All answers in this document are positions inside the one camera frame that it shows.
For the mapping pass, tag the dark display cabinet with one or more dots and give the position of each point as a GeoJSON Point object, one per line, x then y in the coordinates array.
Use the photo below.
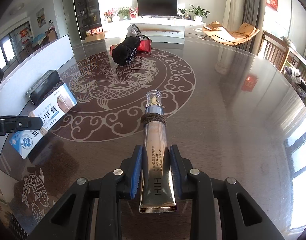
{"type": "Point", "coordinates": [86, 7]}

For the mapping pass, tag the small potted plant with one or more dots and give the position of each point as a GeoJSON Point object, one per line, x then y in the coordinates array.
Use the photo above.
{"type": "Point", "coordinates": [182, 13]}

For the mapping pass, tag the orange lounge chair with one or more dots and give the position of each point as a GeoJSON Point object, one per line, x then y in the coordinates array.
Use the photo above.
{"type": "Point", "coordinates": [230, 33]}

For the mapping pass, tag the green plant in white pot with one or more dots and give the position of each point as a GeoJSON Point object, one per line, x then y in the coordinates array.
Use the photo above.
{"type": "Point", "coordinates": [123, 13]}

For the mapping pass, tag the silver hair clip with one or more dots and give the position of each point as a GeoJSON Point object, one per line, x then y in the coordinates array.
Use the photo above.
{"type": "Point", "coordinates": [136, 32]}

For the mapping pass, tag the television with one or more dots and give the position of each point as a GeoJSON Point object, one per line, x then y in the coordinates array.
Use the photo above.
{"type": "Point", "coordinates": [157, 7]}

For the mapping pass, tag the white television cabinet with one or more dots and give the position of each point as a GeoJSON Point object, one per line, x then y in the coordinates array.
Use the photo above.
{"type": "Point", "coordinates": [155, 23]}

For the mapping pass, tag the vase of red flowers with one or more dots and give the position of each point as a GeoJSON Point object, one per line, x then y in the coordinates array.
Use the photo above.
{"type": "Point", "coordinates": [108, 16]}

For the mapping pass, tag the gold eye cream tube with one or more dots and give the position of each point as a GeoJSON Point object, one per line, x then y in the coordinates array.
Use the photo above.
{"type": "Point", "coordinates": [155, 145]}

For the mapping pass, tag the white blue ointment box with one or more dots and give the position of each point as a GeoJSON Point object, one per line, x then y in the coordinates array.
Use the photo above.
{"type": "Point", "coordinates": [55, 107]}

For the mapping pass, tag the black box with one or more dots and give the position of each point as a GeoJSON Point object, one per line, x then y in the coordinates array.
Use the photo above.
{"type": "Point", "coordinates": [43, 86]}

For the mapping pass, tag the red packet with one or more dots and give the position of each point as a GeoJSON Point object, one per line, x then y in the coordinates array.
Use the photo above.
{"type": "Point", "coordinates": [144, 46]}

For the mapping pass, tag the red gift bag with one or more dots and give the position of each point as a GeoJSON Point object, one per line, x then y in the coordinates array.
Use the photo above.
{"type": "Point", "coordinates": [133, 13]}

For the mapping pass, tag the wooden chair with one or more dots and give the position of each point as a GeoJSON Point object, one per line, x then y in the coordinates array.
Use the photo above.
{"type": "Point", "coordinates": [276, 48]}

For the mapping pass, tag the cluttered wooden side table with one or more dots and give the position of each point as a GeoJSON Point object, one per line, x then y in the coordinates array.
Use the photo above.
{"type": "Point", "coordinates": [301, 77]}

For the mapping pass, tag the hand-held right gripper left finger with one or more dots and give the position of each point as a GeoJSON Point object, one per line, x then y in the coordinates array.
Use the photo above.
{"type": "Point", "coordinates": [136, 173]}

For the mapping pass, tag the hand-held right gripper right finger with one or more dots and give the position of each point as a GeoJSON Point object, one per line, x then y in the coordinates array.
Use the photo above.
{"type": "Point", "coordinates": [175, 173]}

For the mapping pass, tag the covered standing air conditioner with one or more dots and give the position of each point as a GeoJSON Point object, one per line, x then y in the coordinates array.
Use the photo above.
{"type": "Point", "coordinates": [234, 5]}

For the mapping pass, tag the patterned seat cushion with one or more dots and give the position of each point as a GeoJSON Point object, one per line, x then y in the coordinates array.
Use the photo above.
{"type": "Point", "coordinates": [5, 217]}

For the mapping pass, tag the small wall painting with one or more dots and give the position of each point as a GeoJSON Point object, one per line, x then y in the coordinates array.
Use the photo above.
{"type": "Point", "coordinates": [40, 17]}

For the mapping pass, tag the dining table with blue cloth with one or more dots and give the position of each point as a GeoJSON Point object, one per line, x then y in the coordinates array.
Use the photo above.
{"type": "Point", "coordinates": [39, 40]}

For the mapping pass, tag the large potted plant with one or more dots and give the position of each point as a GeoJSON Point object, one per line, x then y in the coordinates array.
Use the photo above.
{"type": "Point", "coordinates": [199, 12]}

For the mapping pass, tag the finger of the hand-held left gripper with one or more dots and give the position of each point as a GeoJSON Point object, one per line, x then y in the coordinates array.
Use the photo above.
{"type": "Point", "coordinates": [20, 125]}

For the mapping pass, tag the grey curtain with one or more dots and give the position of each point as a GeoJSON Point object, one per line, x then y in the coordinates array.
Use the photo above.
{"type": "Point", "coordinates": [251, 15]}

